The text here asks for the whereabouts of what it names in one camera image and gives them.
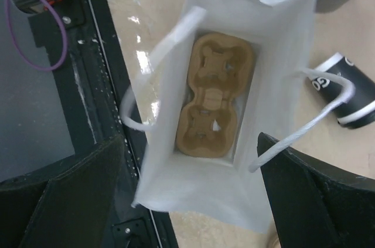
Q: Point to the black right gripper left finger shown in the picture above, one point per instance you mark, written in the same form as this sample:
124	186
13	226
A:
65	204

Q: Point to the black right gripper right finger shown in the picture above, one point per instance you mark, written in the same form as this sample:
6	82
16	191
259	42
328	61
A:
316	204

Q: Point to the light blue paper bag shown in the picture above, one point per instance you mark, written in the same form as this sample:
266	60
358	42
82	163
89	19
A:
278	102

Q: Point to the white paper coffee cup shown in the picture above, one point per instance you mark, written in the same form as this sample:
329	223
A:
348	92

